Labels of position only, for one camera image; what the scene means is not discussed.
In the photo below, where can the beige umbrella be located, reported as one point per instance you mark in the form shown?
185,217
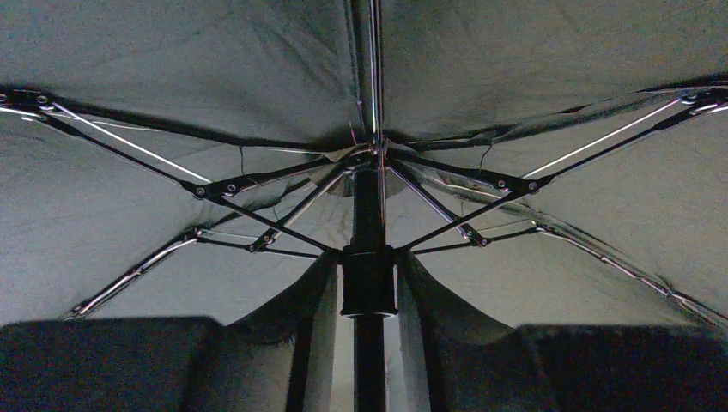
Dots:
550,162

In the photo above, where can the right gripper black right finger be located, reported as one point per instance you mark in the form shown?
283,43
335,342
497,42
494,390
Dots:
457,358

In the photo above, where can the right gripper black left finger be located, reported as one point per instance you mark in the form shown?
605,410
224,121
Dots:
277,358

